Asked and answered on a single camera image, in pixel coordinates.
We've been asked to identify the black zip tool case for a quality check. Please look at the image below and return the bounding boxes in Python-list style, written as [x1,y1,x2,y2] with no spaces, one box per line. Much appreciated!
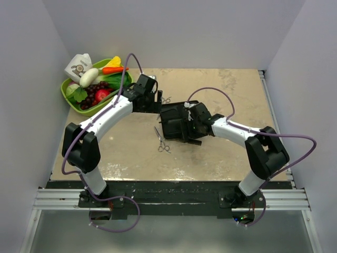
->
[160,102,187,143]

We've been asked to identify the yellow toy pepper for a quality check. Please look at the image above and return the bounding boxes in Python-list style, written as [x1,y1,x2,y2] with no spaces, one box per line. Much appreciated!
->
[105,56,122,67]

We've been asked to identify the white paper bag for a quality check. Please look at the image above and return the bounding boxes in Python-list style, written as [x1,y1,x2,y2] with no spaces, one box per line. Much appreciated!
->
[64,53,93,83]

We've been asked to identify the aluminium frame rail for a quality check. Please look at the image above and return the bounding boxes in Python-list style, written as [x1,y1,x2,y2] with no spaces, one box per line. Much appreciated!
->
[19,188,82,253]

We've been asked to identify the green plastic tray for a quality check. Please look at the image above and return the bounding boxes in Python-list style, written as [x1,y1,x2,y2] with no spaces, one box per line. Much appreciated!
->
[61,59,122,117]

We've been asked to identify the black comb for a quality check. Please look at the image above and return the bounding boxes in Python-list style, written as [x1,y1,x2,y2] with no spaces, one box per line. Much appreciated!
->
[188,139,202,146]

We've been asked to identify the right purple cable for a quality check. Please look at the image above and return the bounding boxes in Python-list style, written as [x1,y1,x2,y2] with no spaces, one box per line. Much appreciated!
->
[186,87,318,227]

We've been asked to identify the silver straight hair scissors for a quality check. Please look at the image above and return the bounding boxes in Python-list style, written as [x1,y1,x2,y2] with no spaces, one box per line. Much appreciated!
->
[162,96,171,105]

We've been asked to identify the red toy fruit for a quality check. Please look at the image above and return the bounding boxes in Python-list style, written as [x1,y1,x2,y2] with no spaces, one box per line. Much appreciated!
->
[95,89,110,103]

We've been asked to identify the silver thinning scissors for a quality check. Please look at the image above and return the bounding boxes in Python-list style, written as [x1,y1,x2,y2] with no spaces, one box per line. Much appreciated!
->
[154,127,171,153]

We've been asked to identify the orange toy carrot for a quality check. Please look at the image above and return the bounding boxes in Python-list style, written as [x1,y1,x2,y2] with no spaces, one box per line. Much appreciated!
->
[101,67,124,75]

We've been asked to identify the white toy radish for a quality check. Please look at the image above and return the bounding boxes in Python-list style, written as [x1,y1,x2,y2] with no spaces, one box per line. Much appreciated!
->
[79,68,99,88]

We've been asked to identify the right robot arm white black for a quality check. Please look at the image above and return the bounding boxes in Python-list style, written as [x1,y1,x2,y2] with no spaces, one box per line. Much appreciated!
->
[184,102,290,207]

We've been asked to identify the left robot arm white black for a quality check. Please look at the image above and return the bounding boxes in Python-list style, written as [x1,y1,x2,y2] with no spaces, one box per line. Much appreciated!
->
[62,74,162,207]

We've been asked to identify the green toy leafy vegetable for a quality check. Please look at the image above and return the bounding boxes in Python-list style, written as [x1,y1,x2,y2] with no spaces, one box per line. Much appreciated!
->
[66,83,87,103]

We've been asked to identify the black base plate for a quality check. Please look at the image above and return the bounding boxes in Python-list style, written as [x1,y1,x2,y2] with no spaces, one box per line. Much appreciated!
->
[46,180,293,220]

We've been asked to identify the purple toy grapes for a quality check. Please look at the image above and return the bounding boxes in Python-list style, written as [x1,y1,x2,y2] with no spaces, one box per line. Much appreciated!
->
[80,81,109,110]

